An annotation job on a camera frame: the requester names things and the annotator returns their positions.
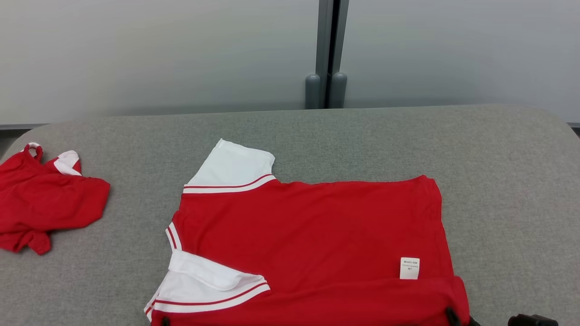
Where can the grey partition post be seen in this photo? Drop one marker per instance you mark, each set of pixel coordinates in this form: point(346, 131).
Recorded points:
point(324, 45)

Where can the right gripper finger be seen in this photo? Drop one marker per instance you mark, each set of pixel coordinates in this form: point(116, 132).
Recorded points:
point(473, 323)
point(453, 319)

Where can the crumpled red white-trimmed garment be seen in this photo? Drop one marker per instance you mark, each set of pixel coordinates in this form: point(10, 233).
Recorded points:
point(41, 199)

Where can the red white-sleeved shirt with label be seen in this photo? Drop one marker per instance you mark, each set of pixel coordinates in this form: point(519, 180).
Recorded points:
point(317, 226)

